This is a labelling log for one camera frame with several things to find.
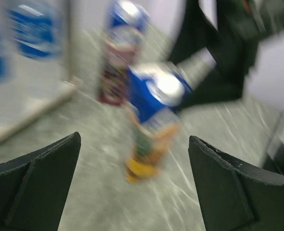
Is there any orange juice carton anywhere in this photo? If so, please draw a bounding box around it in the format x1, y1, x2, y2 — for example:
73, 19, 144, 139
125, 63, 191, 182

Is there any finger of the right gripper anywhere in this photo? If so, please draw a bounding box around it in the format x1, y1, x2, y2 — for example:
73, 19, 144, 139
167, 0, 218, 65
175, 69, 243, 113

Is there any grape juice carton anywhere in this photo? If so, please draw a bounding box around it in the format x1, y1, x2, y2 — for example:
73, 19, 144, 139
98, 0, 149, 106

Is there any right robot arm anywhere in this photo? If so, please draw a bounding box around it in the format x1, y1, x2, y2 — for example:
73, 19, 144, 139
168, 0, 284, 113

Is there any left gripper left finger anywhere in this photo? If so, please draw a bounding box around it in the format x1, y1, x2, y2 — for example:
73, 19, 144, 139
0, 132, 81, 231

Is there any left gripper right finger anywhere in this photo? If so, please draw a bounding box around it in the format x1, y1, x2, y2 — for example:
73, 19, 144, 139
188, 136, 284, 231

